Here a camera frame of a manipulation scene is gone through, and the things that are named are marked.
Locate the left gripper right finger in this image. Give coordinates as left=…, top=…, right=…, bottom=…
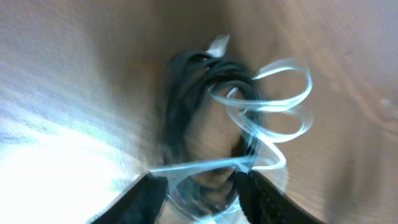
left=235, top=170, right=323, bottom=224

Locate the black cable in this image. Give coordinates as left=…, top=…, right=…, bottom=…
left=160, top=49, right=268, bottom=218

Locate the white usb cable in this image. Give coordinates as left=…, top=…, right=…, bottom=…
left=149, top=34, right=314, bottom=224

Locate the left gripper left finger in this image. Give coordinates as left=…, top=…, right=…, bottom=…
left=90, top=172, right=169, bottom=224

